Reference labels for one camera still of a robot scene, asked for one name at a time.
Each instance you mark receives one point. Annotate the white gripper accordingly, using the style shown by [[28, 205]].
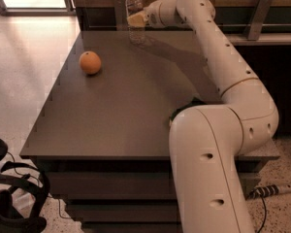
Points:
[[154, 14]]

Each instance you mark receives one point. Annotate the clear plastic water bottle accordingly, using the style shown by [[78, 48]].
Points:
[[136, 31]]

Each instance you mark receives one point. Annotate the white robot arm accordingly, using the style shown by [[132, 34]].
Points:
[[205, 140]]

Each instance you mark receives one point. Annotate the orange fruit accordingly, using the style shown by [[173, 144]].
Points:
[[90, 62]]

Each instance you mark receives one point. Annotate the green yellow scouring sponge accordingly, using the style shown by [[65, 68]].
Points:
[[194, 102]]

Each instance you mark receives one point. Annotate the grey drawer cabinet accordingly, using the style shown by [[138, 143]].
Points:
[[103, 139]]

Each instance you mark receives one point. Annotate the left metal railing post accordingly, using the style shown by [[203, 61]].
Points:
[[120, 15]]

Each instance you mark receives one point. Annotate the metal railing post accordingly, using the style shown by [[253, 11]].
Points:
[[120, 15], [254, 28]]

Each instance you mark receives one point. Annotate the right metal railing post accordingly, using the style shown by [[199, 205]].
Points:
[[254, 28]]

